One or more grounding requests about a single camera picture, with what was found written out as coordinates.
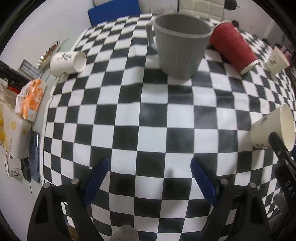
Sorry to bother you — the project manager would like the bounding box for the white bamboo print paper cup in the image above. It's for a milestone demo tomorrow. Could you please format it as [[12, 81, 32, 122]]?
[[250, 104, 295, 151]]

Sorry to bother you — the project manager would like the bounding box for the white calligraphy cup right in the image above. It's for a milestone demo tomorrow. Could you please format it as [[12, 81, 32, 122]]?
[[265, 46, 290, 75]]

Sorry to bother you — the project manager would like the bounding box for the white calligraphy cup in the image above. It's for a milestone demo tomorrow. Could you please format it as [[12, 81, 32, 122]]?
[[50, 51, 87, 77], [265, 46, 290, 75]]

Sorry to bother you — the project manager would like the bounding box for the red ripple paper cup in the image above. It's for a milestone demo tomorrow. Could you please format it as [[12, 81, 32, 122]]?
[[209, 21, 259, 75]]

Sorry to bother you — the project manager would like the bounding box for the white calligraphy cup left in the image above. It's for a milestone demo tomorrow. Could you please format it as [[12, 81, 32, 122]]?
[[50, 51, 87, 77]]

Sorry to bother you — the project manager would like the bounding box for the white enamel mug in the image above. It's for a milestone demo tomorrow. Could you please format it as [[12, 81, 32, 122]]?
[[4, 154, 23, 178]]

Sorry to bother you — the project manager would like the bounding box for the dark blue phone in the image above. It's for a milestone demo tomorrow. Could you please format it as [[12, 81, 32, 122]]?
[[29, 130, 40, 183]]

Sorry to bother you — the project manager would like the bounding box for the white tissue box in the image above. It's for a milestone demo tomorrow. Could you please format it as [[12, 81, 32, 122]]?
[[1, 102, 32, 159]]

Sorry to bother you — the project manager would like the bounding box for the orange snack bag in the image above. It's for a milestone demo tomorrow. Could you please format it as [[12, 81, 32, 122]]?
[[15, 79, 47, 122]]

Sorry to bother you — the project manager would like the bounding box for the black white checkered tablecloth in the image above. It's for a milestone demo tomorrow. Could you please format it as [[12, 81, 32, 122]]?
[[43, 14, 295, 240]]

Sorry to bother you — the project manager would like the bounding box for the patterned plate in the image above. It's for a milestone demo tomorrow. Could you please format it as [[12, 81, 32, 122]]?
[[36, 40, 61, 70]]

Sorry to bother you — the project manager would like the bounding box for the grey ribbed mug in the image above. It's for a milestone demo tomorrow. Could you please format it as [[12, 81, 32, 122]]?
[[145, 13, 213, 79]]

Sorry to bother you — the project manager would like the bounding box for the cream chair right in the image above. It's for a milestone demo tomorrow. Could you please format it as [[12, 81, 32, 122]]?
[[179, 0, 225, 21]]

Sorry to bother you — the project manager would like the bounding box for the blue folder on chair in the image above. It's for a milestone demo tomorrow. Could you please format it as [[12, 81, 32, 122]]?
[[88, 0, 140, 27]]

